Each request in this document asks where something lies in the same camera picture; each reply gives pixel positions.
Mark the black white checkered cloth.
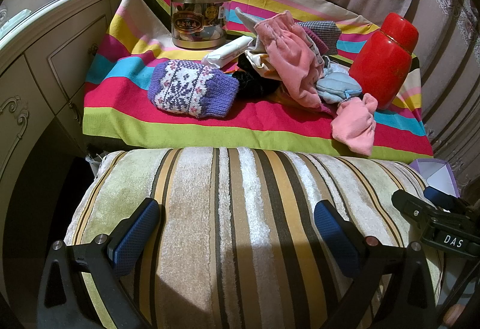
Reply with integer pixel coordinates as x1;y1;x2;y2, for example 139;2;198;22
298;21;342;55

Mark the light blue fleece mitten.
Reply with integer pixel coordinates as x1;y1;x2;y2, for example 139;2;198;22
316;72;362;104

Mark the cream carved cabinet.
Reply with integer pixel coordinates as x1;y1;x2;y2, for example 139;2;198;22
1;0;121;298

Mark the purple white cardboard box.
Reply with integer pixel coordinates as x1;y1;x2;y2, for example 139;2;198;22
409;158;460;197

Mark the white tissue pack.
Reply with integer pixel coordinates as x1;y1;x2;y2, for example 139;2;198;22
201;35;256;69

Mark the striped colourful tablecloth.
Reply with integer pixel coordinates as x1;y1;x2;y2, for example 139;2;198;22
82;0;435;164

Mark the pink fleece mitten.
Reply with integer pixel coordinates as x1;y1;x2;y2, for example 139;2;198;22
331;93;377;157

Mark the pink fleece glove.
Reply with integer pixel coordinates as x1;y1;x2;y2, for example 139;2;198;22
254;11;324;110

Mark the gold lidded glass jar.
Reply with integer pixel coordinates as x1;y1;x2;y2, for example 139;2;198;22
170;0;231;49

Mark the black fuzzy cloth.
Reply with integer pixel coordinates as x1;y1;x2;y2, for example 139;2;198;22
232;53;281;101

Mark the striped velvet cushion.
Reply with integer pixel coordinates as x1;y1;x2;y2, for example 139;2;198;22
65;148;426;328

